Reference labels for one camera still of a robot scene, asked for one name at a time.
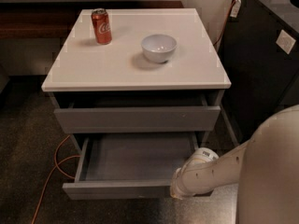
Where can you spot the grey top drawer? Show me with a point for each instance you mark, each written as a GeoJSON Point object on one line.
{"type": "Point", "coordinates": [148, 119]}

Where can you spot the dark wooden bench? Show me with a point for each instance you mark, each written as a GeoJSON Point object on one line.
{"type": "Point", "coordinates": [56, 19]}

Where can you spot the white sticker on cabinet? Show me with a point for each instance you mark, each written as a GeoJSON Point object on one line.
{"type": "Point", "coordinates": [285, 41]}

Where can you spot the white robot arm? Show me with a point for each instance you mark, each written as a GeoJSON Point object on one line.
{"type": "Point", "coordinates": [265, 168]}

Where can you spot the grey drawer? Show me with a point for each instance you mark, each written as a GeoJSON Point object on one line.
{"type": "Point", "coordinates": [129, 165]}
{"type": "Point", "coordinates": [148, 119]}

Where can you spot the white ceramic bowl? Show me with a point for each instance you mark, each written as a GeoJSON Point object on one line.
{"type": "Point", "coordinates": [159, 48]}

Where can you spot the black cabinet on right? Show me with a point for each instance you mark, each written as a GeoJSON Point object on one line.
{"type": "Point", "coordinates": [264, 79]}

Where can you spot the white top grey drawer cabinet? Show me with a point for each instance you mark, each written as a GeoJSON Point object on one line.
{"type": "Point", "coordinates": [88, 75]}

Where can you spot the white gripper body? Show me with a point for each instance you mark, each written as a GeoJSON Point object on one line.
{"type": "Point", "coordinates": [183, 178]}

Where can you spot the red cola can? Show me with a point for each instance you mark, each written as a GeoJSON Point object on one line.
{"type": "Point", "coordinates": [101, 26]}

